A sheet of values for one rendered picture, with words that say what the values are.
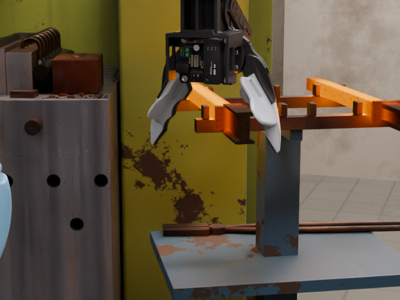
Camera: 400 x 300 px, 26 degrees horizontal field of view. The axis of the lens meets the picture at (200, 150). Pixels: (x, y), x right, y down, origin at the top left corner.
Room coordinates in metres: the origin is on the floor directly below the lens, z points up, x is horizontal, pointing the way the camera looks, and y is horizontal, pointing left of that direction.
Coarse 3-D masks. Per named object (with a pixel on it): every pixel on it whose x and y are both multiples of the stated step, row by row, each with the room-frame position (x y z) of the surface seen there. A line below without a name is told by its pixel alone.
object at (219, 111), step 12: (192, 84) 1.52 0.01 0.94; (192, 96) 1.45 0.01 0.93; (204, 96) 1.37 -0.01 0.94; (216, 96) 1.37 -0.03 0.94; (216, 108) 1.22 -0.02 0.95; (228, 108) 1.19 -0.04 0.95; (240, 108) 1.17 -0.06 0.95; (216, 120) 1.22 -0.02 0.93; (228, 120) 1.22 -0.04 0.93; (240, 120) 1.14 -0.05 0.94; (228, 132) 1.20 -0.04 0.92; (240, 132) 1.14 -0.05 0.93; (240, 144) 1.14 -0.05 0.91
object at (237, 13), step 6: (234, 0) 0.99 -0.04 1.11; (228, 6) 0.97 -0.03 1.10; (234, 6) 0.99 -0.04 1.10; (228, 12) 0.97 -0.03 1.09; (234, 12) 0.99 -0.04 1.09; (240, 12) 1.01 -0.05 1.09; (234, 18) 0.99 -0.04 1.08; (240, 18) 1.01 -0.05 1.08; (234, 24) 1.00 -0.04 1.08; (240, 24) 1.01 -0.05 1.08; (246, 24) 1.04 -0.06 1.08; (246, 30) 1.04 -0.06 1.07; (246, 36) 1.04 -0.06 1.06
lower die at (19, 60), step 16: (0, 48) 1.59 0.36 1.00; (16, 48) 1.68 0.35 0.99; (32, 48) 1.68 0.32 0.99; (0, 64) 1.59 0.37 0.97; (16, 64) 1.59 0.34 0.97; (32, 64) 1.59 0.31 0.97; (0, 80) 1.59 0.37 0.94; (16, 80) 1.59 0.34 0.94; (32, 80) 1.59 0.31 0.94; (48, 80) 1.79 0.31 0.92
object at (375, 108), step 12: (312, 84) 1.58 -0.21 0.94; (324, 84) 1.52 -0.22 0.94; (336, 84) 1.52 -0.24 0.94; (324, 96) 1.51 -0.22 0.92; (336, 96) 1.45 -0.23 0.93; (348, 96) 1.40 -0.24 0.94; (360, 96) 1.37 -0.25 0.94; (372, 96) 1.37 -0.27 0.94; (372, 108) 1.28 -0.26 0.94; (384, 108) 1.26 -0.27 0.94; (396, 108) 1.22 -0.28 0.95; (372, 120) 1.28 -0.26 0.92; (384, 120) 1.26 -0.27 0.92; (396, 120) 1.23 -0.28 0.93
